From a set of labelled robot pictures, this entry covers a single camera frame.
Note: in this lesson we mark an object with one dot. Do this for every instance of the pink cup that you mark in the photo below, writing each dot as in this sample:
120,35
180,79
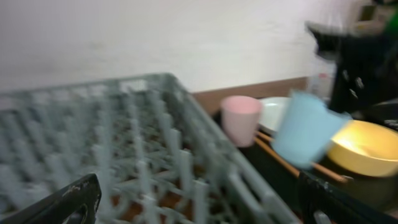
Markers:
240,119

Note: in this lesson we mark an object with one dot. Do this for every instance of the left wooden chopstick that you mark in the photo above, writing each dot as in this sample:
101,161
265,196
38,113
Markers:
280,160

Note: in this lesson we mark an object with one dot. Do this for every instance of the wooden chopstick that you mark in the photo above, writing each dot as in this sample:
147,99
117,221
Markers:
329,173
280,160

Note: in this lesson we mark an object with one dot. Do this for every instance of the yellow bowl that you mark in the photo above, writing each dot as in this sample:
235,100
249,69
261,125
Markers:
365,148

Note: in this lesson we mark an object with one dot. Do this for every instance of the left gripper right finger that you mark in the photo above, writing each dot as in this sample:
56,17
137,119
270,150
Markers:
316,195

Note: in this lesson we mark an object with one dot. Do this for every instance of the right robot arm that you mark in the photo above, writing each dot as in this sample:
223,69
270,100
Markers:
355,63

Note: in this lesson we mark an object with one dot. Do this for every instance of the blue cup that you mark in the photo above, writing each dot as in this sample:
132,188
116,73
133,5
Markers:
306,130

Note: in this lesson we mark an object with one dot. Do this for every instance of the clear plastic bin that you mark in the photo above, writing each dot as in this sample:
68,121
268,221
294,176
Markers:
322,77

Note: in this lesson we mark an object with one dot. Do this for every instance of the grey dishwasher rack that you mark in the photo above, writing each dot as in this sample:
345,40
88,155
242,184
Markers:
158,156

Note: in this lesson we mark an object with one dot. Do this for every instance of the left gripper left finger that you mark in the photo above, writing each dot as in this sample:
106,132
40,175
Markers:
75,203

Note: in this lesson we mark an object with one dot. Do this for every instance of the right wooden chopstick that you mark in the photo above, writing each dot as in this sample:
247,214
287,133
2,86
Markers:
329,173

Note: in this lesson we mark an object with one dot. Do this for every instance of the grey plate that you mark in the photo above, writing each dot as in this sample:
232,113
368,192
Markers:
273,111

